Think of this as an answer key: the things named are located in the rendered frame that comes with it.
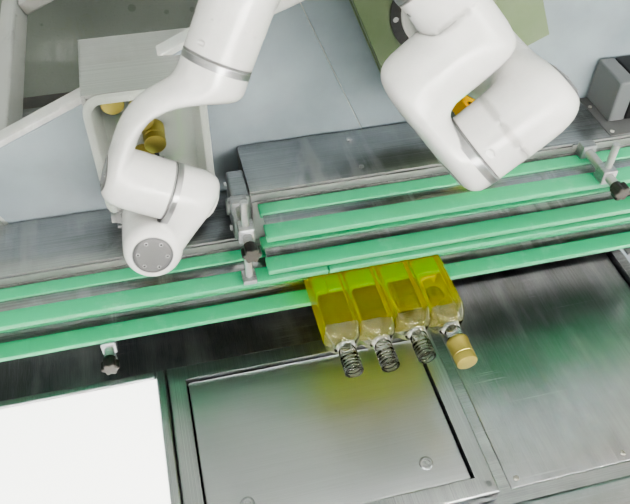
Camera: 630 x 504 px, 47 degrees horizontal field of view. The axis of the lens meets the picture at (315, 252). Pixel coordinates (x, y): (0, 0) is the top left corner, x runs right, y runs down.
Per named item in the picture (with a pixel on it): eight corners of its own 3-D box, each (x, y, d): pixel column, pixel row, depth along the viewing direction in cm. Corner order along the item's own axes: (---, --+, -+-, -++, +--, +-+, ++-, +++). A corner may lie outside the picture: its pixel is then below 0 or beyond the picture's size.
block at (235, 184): (225, 214, 125) (231, 242, 120) (220, 171, 118) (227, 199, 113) (245, 210, 125) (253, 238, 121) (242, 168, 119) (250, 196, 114)
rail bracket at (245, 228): (233, 250, 122) (246, 306, 113) (225, 172, 109) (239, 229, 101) (250, 247, 122) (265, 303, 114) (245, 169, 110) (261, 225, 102)
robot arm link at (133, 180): (245, 64, 91) (190, 214, 97) (143, 26, 86) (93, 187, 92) (258, 79, 83) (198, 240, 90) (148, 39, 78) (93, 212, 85)
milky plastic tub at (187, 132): (106, 184, 122) (109, 219, 116) (77, 67, 106) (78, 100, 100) (210, 169, 125) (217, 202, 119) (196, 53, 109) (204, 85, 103)
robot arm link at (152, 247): (153, 168, 85) (229, 191, 89) (149, 135, 94) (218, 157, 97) (115, 274, 91) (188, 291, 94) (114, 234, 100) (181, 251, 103)
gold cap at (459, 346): (463, 330, 113) (474, 352, 110) (470, 340, 116) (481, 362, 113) (443, 340, 114) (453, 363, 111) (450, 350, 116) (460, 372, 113)
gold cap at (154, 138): (139, 119, 113) (142, 136, 110) (162, 117, 113) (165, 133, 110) (142, 138, 115) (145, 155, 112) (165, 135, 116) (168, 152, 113)
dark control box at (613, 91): (584, 95, 134) (607, 122, 129) (597, 57, 129) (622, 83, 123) (624, 90, 136) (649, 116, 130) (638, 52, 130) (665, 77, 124)
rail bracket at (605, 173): (569, 152, 126) (609, 203, 117) (581, 117, 120) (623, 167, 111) (590, 148, 126) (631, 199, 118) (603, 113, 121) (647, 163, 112)
